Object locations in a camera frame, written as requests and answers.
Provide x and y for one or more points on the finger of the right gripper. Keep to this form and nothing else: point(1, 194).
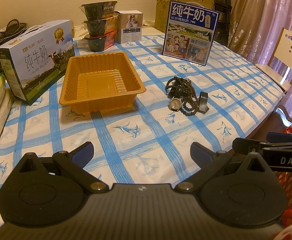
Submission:
point(245, 146)
point(278, 137)

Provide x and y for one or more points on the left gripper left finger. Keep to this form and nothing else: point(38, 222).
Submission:
point(71, 164)

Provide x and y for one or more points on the top black noodle bowl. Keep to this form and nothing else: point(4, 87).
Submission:
point(99, 10)

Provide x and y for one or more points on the bottom black noodle bowl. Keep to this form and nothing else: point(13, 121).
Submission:
point(100, 43)

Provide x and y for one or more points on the black noodle bowl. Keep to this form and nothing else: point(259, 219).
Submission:
point(100, 43)
point(102, 26)
point(99, 10)

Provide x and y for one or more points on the pink curtain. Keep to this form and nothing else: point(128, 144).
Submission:
point(254, 30)

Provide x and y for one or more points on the white wooden chair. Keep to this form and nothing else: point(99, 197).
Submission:
point(283, 53)

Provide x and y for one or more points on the blue white checkered tablecloth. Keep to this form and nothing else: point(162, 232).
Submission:
point(146, 143)

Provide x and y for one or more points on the light blue milk carton box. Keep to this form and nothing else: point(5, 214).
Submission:
point(36, 59)

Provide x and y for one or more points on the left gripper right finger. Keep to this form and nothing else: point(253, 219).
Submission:
point(212, 165)

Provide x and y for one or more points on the dark blue milk carton box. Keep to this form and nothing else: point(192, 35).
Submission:
point(190, 32)

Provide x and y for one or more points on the middle black noodle bowl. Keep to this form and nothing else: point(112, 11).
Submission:
point(102, 26)

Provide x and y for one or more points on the open cardboard box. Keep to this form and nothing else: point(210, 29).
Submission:
point(166, 7)

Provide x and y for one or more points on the small white product box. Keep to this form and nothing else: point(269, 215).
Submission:
point(129, 26)

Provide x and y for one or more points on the orange plastic tray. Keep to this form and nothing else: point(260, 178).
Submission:
point(100, 82)

